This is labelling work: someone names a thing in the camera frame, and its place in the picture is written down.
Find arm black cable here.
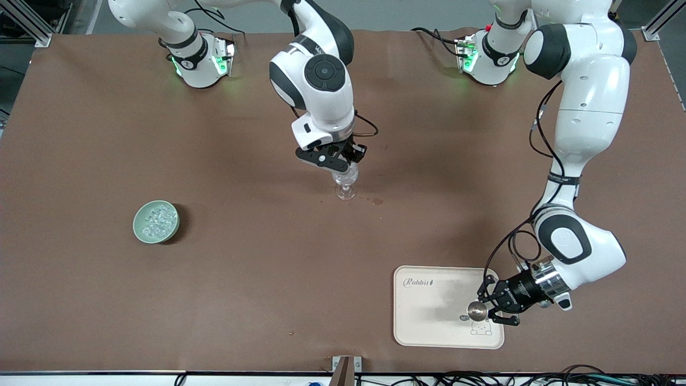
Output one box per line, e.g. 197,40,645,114
291,106,379,138
481,80,564,287

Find grey metal camera bracket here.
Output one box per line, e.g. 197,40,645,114
332,355,363,386

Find aluminium frame post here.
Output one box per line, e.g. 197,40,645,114
0,0,73,48
642,0,686,42

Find left base black cable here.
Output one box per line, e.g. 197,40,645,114
411,27,463,57

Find base black cable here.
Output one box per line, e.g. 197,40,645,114
411,27,463,57
182,0,247,44

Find black cable tangle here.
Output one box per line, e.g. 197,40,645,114
429,365,686,386

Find green ceramic bowl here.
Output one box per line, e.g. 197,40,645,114
132,200,181,244

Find cream rabbit print tray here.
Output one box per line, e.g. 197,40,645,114
393,266,505,350

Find right base black cable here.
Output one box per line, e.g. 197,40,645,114
182,0,247,44

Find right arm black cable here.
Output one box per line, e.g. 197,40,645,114
291,106,379,138

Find clear stemmed wine glass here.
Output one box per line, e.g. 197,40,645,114
332,161,359,201

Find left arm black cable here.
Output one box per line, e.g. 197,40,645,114
481,80,564,287

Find clear ice cube pile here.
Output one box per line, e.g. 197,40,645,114
141,205,177,236

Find brown table cover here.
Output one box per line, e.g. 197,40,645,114
0,28,686,374

